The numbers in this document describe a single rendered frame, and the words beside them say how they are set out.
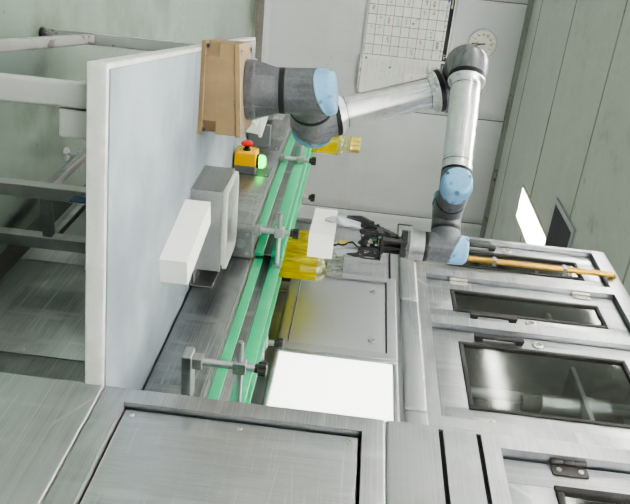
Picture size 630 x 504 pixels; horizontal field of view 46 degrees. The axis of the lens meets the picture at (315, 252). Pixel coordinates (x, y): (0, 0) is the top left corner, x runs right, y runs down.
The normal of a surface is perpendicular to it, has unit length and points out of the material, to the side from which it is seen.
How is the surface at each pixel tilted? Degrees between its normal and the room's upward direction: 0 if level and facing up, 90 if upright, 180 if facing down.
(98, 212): 90
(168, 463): 90
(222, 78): 90
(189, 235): 90
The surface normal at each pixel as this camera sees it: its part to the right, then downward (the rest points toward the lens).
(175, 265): -0.10, 0.59
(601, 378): 0.09, -0.89
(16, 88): -0.07, 0.29
